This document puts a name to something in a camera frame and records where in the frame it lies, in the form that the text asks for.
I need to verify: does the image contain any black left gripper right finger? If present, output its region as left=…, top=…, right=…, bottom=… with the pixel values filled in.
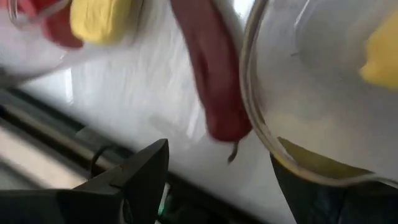
left=269, top=152, right=398, bottom=224

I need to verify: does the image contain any dark purple eggplant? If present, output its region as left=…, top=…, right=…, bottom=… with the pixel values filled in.
left=169, top=0, right=253, bottom=164

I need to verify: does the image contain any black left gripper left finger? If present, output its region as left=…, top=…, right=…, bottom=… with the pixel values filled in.
left=0, top=138, right=170, bottom=224

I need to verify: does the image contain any large clear plastic basket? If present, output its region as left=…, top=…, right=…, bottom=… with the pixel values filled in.
left=0, top=0, right=147, bottom=82

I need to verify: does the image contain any yellow lemon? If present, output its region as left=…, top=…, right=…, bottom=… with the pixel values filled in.
left=358, top=11, right=398, bottom=91

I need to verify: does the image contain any clear glass bowl right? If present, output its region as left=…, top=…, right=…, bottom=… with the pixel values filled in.
left=238, top=0, right=398, bottom=189

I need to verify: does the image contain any red bell pepper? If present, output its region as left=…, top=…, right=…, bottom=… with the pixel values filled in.
left=17, top=0, right=85, bottom=50

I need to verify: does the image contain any yellow corn cob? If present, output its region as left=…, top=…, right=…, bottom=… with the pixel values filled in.
left=68, top=0, right=144, bottom=45

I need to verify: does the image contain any black table edge rail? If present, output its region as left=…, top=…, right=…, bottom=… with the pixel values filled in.
left=0, top=88, right=271, bottom=224

